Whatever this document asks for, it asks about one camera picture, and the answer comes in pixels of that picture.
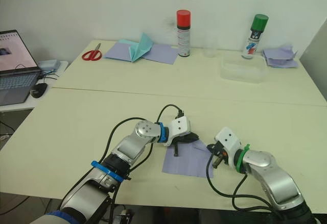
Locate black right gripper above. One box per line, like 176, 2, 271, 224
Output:
206, 142, 229, 169

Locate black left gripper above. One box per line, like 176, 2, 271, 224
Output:
171, 132, 200, 158

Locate purple paper sheet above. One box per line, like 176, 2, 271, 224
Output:
162, 139, 215, 179

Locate teal paper airplane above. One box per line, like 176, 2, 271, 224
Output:
129, 32, 154, 63

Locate clear plastic container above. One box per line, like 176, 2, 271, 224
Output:
220, 53, 268, 84

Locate purple paper stack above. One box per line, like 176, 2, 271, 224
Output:
103, 42, 179, 65

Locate small clear plastic cup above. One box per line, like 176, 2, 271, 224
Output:
203, 49, 218, 59

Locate dark device under table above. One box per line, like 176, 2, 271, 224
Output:
112, 207, 136, 224

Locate red capped spray can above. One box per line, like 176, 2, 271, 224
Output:
176, 9, 192, 58

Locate crumpled purple papers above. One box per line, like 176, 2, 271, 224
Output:
262, 44, 299, 69

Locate green capped spray can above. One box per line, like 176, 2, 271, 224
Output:
241, 14, 269, 60

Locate white side table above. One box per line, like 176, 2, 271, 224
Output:
0, 60, 69, 112

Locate black computer mouse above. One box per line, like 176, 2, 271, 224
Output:
30, 83, 49, 99

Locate light blue tissue pack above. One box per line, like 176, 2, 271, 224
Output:
37, 59, 61, 72

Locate grey laptop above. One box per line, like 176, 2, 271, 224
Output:
0, 29, 43, 107

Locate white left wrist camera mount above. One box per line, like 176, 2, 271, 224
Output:
163, 116, 192, 147

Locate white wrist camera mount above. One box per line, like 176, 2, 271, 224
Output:
163, 116, 192, 147
214, 126, 242, 170

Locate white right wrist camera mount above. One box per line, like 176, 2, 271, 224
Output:
214, 126, 242, 170

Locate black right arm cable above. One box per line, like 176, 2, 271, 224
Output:
205, 154, 284, 217

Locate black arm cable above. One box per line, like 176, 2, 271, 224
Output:
205, 154, 284, 217
101, 104, 185, 181

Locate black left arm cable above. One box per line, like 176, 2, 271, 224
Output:
101, 104, 185, 181

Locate green cable tie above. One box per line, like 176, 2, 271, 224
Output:
235, 144, 251, 173

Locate blue forearm cable tie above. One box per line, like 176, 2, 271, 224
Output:
91, 160, 125, 183

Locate red handled scissors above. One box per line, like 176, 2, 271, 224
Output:
81, 43, 103, 62

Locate black laptop cable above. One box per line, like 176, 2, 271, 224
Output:
38, 70, 58, 81

